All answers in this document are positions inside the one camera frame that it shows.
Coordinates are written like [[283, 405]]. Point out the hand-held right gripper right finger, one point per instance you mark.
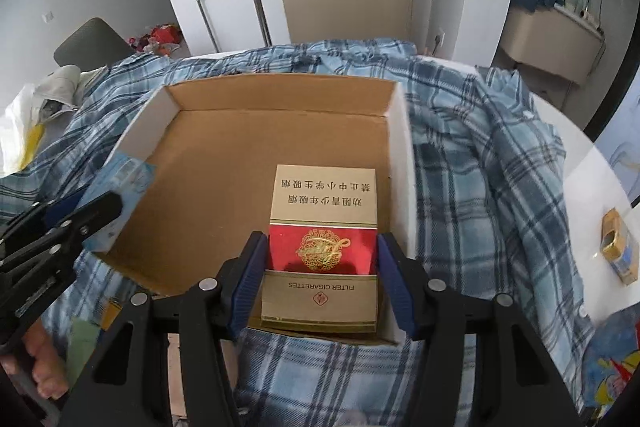
[[395, 287]]

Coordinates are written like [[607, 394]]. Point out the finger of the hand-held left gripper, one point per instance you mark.
[[100, 213], [60, 213]]

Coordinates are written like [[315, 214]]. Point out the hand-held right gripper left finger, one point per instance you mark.
[[250, 279]]

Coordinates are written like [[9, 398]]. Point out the blue tissue packet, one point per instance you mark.
[[125, 177]]

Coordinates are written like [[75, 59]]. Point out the red gold cigarette pack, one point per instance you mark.
[[320, 202]]

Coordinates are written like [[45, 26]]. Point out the cardboard box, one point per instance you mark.
[[210, 167]]

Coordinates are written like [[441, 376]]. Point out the person's left hand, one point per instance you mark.
[[47, 359]]

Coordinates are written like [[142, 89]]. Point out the yellow plastic packet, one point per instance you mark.
[[32, 144]]

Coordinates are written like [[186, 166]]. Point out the white plastic bag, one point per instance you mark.
[[17, 122]]

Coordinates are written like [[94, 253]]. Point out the blue plaid shirt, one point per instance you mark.
[[475, 187]]

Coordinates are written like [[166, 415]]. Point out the grey chair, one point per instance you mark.
[[90, 42]]

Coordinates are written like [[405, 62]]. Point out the red bags pile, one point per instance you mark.
[[160, 36]]

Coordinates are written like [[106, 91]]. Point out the small gold blue box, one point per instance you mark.
[[620, 247]]

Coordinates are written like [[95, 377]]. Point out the red drink bottle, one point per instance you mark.
[[615, 357]]

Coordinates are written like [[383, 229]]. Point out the beige vanity cabinet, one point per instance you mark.
[[540, 37]]

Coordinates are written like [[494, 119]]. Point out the white wall switch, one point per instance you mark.
[[48, 16]]

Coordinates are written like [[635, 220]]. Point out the wall socket with plug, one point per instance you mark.
[[440, 41]]

